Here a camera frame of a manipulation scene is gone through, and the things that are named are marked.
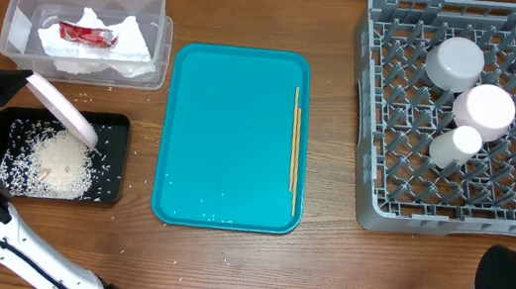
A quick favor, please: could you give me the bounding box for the grey dishwasher rack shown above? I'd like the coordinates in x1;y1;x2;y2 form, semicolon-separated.
354;0;516;237

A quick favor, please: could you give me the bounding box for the clear plastic bin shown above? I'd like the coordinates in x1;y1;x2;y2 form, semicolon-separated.
0;0;173;91

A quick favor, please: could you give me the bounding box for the pile of rice grains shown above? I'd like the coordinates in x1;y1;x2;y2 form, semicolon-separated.
0;119;111;201

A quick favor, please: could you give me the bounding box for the teal plastic tray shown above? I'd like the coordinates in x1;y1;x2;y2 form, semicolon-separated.
152;44;311;235

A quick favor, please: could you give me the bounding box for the white napkin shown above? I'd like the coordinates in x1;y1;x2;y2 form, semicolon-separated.
37;7;155;78

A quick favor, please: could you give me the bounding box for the white plate with rice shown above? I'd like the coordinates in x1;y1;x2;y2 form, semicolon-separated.
26;73;98;148

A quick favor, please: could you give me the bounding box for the black plastic tray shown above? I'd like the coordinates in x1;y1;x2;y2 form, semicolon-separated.
0;107;131;204

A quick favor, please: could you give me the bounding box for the small pink bowl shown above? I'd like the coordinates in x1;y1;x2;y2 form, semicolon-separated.
452;84;516;142

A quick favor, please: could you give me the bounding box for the red snack wrapper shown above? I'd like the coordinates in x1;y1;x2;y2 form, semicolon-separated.
58;22;118;49

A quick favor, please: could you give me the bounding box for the white paper cup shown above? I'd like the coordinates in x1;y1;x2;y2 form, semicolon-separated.
428;126;483;168

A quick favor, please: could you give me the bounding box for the grey bowl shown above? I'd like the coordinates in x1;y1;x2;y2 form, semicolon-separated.
425;37;485;93

